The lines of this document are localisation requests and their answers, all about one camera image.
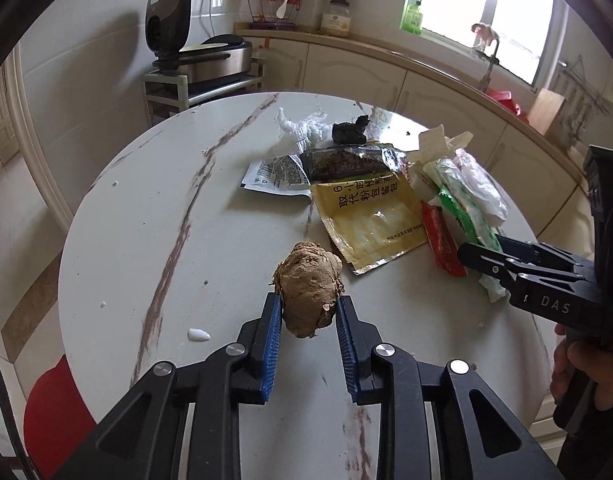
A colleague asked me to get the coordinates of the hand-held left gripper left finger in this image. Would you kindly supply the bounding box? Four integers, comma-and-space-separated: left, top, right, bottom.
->
51, 292, 284, 480

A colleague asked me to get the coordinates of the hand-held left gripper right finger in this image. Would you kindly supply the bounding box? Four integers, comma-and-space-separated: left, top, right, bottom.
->
335, 296, 567, 480

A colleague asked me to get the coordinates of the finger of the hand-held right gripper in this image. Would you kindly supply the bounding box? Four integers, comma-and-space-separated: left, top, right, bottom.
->
457, 241, 587, 291
493, 234, 594, 273

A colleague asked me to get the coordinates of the red patterned snack packet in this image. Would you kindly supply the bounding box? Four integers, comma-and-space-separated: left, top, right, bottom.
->
420, 201, 468, 279

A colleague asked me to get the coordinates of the green white packet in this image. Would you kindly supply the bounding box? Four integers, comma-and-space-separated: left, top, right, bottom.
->
433, 157, 509, 303

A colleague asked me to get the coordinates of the brown ginger root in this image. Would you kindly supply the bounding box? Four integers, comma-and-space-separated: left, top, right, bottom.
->
272, 241, 345, 339

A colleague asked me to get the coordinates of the yellow printed packet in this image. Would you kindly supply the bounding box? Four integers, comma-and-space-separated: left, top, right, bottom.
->
310, 172, 429, 277

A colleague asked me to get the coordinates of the dark snack packet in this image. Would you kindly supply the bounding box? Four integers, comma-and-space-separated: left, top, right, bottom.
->
299, 146, 409, 182

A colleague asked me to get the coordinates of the person's right forearm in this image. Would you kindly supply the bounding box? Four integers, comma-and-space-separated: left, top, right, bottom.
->
556, 380, 613, 480

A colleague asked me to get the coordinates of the person's right hand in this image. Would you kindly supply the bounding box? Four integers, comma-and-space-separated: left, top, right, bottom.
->
549, 322, 613, 403

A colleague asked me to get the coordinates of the clear plastic bag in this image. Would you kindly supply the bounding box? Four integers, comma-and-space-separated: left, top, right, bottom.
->
453, 149, 509, 223

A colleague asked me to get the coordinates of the cream torn paper packet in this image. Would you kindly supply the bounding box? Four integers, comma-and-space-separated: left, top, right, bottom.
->
406, 125, 474, 186

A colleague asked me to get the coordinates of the wooden cutting board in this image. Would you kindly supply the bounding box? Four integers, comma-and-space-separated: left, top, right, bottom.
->
527, 87, 572, 136

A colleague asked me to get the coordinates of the red basin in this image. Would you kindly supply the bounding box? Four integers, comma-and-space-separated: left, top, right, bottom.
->
486, 89, 529, 118

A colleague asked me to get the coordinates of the white printed packet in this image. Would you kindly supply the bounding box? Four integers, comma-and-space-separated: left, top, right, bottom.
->
240, 155, 313, 197

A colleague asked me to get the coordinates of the black crumpled plastic bag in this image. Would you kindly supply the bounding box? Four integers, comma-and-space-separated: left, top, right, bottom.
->
331, 115, 371, 147

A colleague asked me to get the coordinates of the metal faucet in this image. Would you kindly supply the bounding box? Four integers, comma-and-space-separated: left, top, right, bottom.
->
479, 40, 502, 93

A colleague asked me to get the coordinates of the white crumpled plastic wrap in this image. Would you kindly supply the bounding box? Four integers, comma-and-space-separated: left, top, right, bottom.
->
275, 106, 334, 153

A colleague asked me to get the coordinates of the pinkish crumpled cloth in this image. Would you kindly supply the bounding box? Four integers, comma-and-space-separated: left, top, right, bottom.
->
470, 22, 502, 53

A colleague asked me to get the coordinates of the red stool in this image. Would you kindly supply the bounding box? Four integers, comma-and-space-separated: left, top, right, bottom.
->
24, 355, 100, 478

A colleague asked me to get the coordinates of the green bottle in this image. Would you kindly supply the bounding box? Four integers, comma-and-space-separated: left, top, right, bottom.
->
403, 0, 424, 36

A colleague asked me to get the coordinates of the window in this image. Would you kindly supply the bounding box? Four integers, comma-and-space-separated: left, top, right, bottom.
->
411, 0, 572, 86

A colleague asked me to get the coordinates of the white metal rack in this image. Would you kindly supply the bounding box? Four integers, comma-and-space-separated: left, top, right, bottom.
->
142, 57, 265, 128

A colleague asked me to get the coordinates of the clear jar white label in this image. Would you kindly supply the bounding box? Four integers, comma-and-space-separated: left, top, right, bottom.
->
320, 2, 352, 38

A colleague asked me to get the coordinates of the black silver electric griddle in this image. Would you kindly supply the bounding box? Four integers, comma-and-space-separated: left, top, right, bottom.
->
145, 0, 257, 86

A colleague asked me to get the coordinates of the cream panel door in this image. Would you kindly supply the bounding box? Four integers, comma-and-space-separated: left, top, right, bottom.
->
0, 55, 37, 171

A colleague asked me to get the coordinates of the wire wall rack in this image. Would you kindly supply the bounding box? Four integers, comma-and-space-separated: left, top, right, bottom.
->
556, 57, 612, 116

